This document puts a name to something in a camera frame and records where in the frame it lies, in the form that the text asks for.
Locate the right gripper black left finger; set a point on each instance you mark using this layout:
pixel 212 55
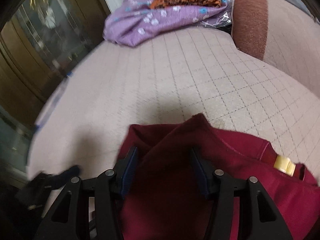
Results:
pixel 90 208

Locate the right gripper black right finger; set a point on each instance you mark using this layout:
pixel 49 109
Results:
pixel 241 209

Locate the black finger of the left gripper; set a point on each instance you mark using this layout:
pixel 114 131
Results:
pixel 53 181

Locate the dark red garment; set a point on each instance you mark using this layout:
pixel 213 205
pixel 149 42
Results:
pixel 167 199

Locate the pink quilted bed cover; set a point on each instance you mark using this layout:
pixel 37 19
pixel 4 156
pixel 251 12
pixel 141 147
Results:
pixel 167 80

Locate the wooden glass-door cabinet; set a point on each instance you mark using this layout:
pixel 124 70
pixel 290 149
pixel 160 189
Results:
pixel 41 42

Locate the pink quilted bolster pillow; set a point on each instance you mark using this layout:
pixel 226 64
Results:
pixel 280 34

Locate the purple floral cloth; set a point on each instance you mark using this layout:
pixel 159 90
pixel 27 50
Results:
pixel 135 22

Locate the clear plastic bag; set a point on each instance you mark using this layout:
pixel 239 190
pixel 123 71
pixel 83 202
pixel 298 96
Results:
pixel 221 21

